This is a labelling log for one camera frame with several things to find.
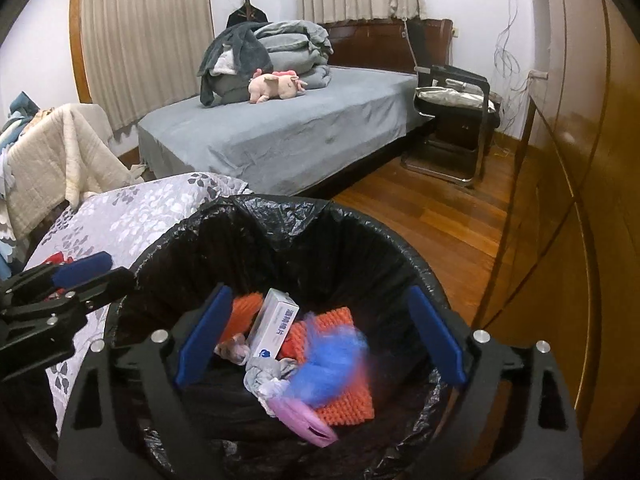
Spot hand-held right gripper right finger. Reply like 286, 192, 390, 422
406, 285, 586, 480

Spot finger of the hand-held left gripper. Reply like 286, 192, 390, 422
60, 266, 137, 314
0, 251, 114, 307

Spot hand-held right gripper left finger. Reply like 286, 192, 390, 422
56, 284, 236, 480

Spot white cardboard box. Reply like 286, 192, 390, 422
246, 288, 301, 362

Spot grey white cloth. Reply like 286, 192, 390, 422
243, 352, 302, 419

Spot orange bubble wrap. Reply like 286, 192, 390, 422
217, 294, 377, 427

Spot blue plastic bag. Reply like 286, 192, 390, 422
287, 312, 372, 407

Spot purple plastic wrapper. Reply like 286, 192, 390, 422
270, 392, 339, 449

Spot black-lined trash bin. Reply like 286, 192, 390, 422
102, 194, 482, 480

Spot beige quilt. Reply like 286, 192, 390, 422
0, 103, 137, 239

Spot blue white scalloped cloth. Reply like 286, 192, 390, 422
0, 122, 32, 279

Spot teal cloth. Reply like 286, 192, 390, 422
9, 91, 42, 122

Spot wooden wardrobe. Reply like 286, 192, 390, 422
472, 0, 640, 480

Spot bed with grey sheet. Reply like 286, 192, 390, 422
136, 65, 437, 199

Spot silver cushion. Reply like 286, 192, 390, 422
415, 85, 494, 109

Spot wide beige curtain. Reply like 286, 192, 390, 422
80, 0, 217, 134

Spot pink plush toy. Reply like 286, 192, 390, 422
248, 69, 309, 107

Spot black metal chair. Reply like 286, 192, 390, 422
400, 20, 502, 189

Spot wooden headboard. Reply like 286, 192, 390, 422
320, 17, 455, 79

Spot pile of grey blankets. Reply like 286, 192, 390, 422
200, 20, 335, 109

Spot wooden coat rack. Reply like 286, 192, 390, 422
226, 0, 274, 29

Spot wooden curtain frame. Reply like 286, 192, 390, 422
65, 0, 97, 107

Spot hanging thin cables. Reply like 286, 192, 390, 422
492, 0, 534, 112

